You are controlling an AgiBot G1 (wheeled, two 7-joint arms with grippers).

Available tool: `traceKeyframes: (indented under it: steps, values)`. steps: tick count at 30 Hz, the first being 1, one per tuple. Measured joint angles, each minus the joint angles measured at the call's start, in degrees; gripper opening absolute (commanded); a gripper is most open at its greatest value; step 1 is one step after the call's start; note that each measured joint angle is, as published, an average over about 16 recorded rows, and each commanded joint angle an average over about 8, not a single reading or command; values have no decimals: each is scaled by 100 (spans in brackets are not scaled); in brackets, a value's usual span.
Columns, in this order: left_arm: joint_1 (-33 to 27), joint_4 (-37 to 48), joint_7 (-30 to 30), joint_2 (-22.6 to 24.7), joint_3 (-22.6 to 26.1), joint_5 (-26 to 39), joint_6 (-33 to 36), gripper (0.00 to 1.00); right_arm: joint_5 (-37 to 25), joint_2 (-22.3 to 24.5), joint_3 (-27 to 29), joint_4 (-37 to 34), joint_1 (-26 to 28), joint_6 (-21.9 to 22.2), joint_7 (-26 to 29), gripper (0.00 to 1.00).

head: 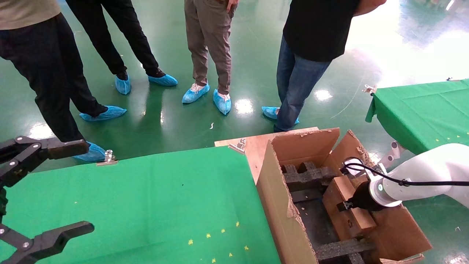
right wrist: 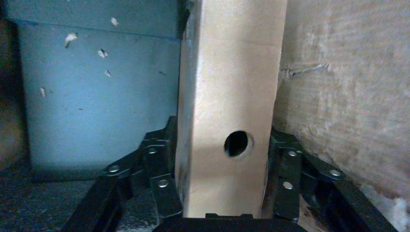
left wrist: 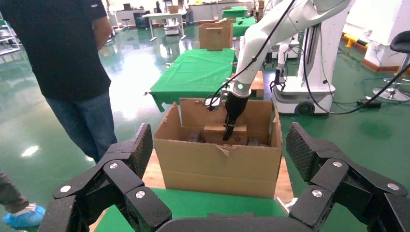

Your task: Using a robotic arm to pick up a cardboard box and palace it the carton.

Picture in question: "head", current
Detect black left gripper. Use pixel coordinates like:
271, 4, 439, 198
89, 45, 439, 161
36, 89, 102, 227
0, 136, 95, 264

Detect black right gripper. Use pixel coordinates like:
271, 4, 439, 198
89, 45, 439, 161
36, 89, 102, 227
336, 181, 378, 212

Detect small cardboard box with hole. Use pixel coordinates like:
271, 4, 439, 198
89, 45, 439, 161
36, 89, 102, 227
322, 175, 377, 241

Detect grey panel inside carton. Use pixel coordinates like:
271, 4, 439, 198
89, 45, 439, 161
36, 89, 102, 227
293, 198, 341, 250

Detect large open cardboard carton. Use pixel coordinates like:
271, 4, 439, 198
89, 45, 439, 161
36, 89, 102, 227
256, 127, 433, 264

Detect large green table cloth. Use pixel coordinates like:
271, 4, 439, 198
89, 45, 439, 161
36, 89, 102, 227
0, 146, 282, 264

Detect green cloth on side table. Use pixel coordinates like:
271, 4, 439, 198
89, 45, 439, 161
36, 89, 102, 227
365, 79, 469, 154

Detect person olive shirt black trousers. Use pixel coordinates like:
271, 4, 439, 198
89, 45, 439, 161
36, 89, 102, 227
0, 0, 107, 147

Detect person in black trousers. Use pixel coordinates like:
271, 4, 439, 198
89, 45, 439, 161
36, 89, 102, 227
66, 0, 160, 79

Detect person black shirt blue jeans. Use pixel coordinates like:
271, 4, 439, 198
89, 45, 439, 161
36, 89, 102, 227
274, 0, 387, 132

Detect person in grey-brown trousers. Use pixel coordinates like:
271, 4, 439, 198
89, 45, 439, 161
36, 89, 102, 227
184, 0, 239, 95

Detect white metal table frame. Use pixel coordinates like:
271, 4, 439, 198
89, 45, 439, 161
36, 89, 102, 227
379, 141, 405, 166

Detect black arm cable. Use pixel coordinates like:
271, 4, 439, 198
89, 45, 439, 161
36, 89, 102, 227
340, 162, 469, 187

